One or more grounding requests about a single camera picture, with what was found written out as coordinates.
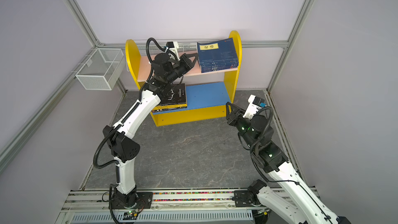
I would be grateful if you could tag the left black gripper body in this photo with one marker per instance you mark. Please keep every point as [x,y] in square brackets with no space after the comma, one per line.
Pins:
[180,68]

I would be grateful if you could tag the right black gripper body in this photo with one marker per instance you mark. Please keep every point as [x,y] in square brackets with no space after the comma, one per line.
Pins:
[245,128]

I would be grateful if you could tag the black yellow title book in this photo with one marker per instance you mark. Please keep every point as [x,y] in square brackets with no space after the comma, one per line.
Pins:
[177,95]

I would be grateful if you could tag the black wolf eye book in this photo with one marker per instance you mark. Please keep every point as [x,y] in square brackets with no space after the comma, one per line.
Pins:
[163,111]

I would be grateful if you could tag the navy book large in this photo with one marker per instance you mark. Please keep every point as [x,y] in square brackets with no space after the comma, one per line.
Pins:
[217,67]

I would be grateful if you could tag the yellow cartoon boy book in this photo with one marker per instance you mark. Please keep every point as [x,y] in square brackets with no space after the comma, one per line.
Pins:
[169,107]

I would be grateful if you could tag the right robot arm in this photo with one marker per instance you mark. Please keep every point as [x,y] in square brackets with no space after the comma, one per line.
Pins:
[281,189]

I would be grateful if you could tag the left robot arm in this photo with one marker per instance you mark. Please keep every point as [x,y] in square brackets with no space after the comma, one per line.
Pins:
[118,147]

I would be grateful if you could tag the yellow bookshelf pink blue shelves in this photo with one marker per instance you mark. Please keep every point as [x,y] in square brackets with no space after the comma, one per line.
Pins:
[205,101]

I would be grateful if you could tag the white mesh box basket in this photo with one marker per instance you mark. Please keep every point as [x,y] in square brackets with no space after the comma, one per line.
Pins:
[102,69]

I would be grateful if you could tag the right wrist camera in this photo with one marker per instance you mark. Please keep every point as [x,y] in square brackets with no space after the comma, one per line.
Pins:
[255,104]

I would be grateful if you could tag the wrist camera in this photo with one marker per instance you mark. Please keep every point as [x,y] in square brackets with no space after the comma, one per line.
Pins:
[172,49]
[255,104]

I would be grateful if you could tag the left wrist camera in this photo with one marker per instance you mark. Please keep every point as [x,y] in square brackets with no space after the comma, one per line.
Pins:
[172,49]

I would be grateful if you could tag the white wire rack basket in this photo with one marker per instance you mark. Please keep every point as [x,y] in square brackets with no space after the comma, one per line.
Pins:
[183,47]

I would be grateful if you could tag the white vented cable duct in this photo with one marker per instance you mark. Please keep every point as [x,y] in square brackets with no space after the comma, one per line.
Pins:
[165,217]

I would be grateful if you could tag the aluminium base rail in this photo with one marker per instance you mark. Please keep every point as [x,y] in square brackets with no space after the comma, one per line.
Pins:
[161,200]

